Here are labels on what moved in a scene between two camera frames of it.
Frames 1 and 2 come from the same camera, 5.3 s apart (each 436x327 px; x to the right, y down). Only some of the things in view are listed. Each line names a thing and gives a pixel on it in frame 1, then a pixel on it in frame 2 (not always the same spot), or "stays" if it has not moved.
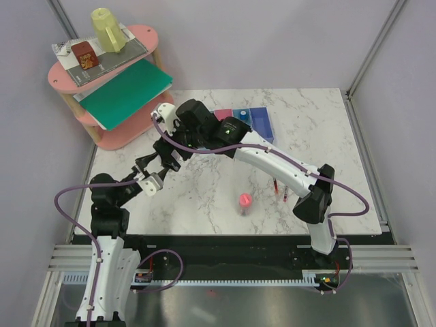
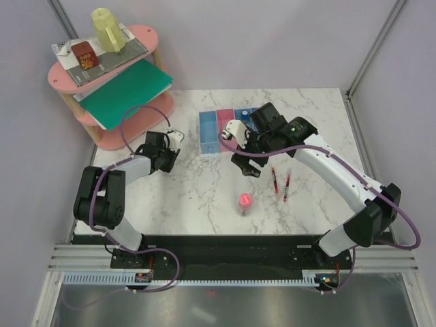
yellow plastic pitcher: (109, 35) stays
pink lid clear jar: (245, 201) stays
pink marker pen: (286, 194) stays
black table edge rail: (175, 257) stays
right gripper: (165, 150) → (246, 169)
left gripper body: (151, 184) → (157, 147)
